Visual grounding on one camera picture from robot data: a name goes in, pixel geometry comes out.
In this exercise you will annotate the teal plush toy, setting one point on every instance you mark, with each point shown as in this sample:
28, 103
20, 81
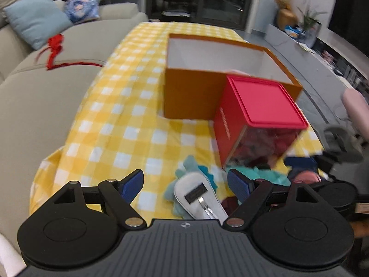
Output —
271, 176

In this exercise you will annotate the gold vase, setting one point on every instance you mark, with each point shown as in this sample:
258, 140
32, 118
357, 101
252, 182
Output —
286, 18

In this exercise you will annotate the black television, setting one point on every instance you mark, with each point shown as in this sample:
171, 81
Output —
351, 14

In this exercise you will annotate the yellow checkered tablecloth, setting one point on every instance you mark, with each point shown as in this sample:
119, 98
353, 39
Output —
115, 121

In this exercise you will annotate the dried flowers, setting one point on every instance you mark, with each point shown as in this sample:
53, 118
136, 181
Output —
282, 1

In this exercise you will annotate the printed figure pillow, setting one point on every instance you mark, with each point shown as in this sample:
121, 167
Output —
80, 5

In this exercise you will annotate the salmon pink soft pad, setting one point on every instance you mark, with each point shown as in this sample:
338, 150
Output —
304, 176

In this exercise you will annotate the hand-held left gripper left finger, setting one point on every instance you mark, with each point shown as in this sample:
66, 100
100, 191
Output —
131, 186

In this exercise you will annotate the dark red cloth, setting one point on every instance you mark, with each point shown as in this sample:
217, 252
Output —
229, 205

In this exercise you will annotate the white cabinet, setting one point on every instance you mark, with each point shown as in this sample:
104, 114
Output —
288, 43

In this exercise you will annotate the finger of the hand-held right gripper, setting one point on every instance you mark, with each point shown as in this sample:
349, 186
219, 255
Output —
301, 163

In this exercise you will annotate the beige sofa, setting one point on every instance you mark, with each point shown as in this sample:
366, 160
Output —
34, 106

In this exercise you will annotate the orange cardboard box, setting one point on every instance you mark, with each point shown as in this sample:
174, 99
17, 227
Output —
187, 92

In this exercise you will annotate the blue snack bag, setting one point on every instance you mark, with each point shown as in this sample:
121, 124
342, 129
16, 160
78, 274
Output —
292, 31

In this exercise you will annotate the light blue pillow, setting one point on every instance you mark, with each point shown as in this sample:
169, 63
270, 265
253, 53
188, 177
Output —
34, 17

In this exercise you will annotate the white grey toy shoe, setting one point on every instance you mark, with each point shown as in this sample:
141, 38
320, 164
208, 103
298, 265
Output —
184, 186

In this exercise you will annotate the clear container with red lid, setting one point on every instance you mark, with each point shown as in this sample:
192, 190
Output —
259, 101

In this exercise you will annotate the red ribbon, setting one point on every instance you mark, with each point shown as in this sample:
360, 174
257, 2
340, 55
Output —
56, 43

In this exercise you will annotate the green plant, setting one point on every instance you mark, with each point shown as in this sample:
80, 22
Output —
311, 20

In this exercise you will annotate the glass sliding door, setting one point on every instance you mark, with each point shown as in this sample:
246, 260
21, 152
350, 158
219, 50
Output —
224, 0

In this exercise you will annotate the grey chair base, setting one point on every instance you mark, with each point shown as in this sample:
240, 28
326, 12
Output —
340, 144

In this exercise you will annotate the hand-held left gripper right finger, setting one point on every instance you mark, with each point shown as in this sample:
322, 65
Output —
239, 184

